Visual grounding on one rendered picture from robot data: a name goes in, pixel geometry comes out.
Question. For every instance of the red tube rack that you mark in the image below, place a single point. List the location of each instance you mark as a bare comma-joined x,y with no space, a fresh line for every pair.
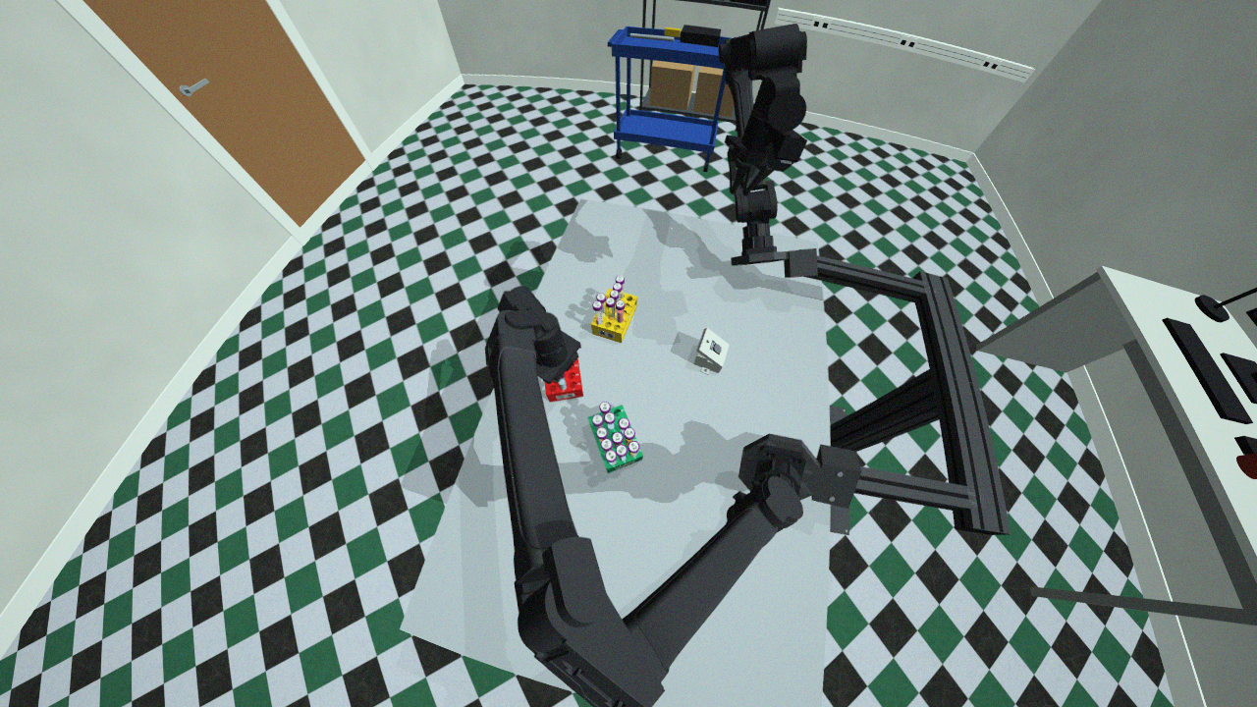
574,386

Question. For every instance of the green tube rack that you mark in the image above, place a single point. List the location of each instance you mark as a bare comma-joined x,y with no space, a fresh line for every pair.
619,413

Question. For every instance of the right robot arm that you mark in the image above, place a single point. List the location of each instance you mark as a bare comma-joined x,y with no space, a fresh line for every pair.
768,53

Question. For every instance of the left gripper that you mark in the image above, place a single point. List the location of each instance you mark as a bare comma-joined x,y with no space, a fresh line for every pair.
557,363

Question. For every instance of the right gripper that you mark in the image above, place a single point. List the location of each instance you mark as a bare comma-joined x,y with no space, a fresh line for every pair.
740,158

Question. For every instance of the yellow tube rack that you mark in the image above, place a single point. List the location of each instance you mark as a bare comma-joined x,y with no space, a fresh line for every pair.
609,329

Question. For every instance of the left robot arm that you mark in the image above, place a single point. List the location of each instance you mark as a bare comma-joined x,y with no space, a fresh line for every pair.
609,663

